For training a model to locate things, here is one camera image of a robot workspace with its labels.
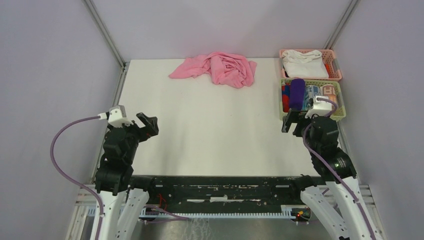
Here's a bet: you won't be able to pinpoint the red blue patterned towel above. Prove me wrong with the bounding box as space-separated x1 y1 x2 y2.
281 84 290 113

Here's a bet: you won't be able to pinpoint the purple cloth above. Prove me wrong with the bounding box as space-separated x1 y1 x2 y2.
288 78 306 111

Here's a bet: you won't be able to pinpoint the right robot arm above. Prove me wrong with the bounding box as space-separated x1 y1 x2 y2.
281 110 383 240

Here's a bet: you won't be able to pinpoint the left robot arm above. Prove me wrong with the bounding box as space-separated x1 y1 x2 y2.
90 112 159 240

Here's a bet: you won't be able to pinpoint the green plastic basket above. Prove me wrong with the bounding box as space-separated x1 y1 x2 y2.
279 78 347 122

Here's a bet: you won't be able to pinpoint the white folded cloth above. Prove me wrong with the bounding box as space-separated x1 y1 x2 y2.
281 49 329 79

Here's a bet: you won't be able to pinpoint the pink plastic basket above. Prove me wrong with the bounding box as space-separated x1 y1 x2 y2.
279 49 342 82

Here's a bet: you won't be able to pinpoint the orange item in pink basket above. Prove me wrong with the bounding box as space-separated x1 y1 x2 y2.
324 63 331 77

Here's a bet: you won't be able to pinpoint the crumpled pink cloth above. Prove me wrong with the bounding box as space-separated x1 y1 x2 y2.
168 51 257 89

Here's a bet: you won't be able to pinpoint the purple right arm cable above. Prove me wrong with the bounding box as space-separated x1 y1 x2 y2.
302 96 379 240

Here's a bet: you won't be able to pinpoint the aluminium frame rails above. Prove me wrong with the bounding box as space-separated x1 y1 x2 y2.
64 184 388 240

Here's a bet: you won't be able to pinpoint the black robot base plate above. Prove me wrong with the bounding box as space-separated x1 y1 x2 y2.
129 175 303 214

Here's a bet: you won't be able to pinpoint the white slotted cable duct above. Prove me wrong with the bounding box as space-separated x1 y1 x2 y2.
87 205 309 220

